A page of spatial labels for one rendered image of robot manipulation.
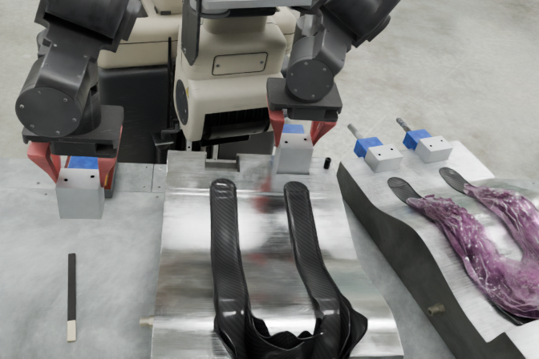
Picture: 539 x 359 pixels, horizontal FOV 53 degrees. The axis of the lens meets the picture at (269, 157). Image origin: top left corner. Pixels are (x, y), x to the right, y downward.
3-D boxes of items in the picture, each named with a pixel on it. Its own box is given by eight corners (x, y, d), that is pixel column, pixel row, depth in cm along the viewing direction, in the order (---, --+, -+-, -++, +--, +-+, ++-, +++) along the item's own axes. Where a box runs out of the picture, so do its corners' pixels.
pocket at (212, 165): (203, 169, 86) (204, 151, 84) (236, 171, 87) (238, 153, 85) (203, 188, 83) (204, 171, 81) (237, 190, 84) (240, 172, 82)
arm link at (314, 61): (391, 10, 69) (342, -35, 66) (395, 54, 60) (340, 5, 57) (326, 69, 76) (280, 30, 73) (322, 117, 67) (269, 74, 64)
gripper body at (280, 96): (341, 117, 76) (353, 73, 71) (269, 114, 74) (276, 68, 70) (332, 90, 81) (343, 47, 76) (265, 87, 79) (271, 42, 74)
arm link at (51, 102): (143, -6, 54) (56, -44, 51) (132, 52, 46) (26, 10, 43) (107, 85, 61) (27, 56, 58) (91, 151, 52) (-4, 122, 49)
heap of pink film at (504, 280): (393, 201, 86) (408, 164, 81) (479, 183, 93) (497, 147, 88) (504, 341, 68) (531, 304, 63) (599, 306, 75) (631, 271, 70)
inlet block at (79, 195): (78, 151, 78) (74, 122, 74) (114, 153, 79) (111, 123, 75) (59, 219, 68) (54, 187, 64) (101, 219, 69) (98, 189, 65)
